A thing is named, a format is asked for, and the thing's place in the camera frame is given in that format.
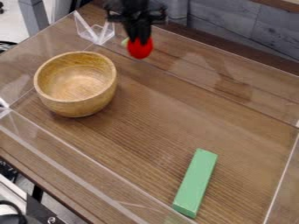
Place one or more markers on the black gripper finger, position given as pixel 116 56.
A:
pixel 145 31
pixel 132 29

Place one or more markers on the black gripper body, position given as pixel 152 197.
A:
pixel 133 10

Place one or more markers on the red plush strawberry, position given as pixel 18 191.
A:
pixel 138 50

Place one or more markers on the wooden bowl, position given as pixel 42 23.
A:
pixel 77 83

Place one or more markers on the green rectangular block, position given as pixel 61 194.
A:
pixel 190 195

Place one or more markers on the clear acrylic corner bracket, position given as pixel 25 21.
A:
pixel 96 33

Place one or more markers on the grey post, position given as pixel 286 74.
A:
pixel 34 15

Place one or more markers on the clear acrylic front wall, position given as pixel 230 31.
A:
pixel 81 183

